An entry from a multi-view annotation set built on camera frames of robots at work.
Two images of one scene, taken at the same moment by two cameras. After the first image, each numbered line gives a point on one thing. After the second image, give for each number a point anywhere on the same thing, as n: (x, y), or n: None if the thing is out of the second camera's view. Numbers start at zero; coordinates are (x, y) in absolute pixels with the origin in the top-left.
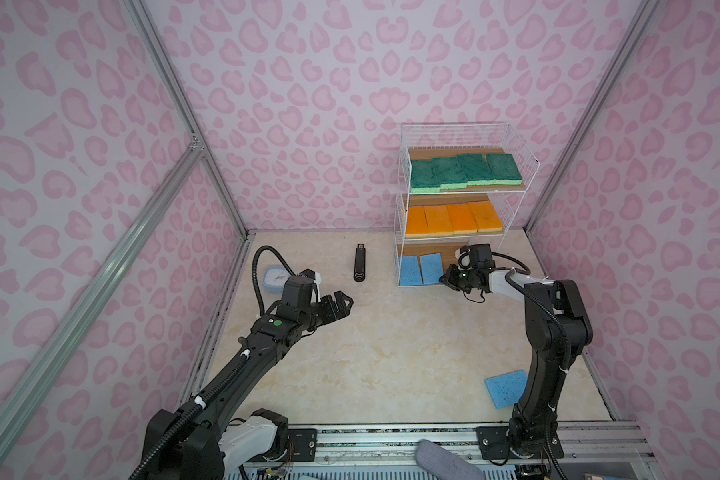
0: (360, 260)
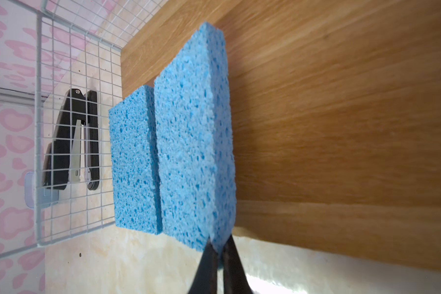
0: (73, 154)
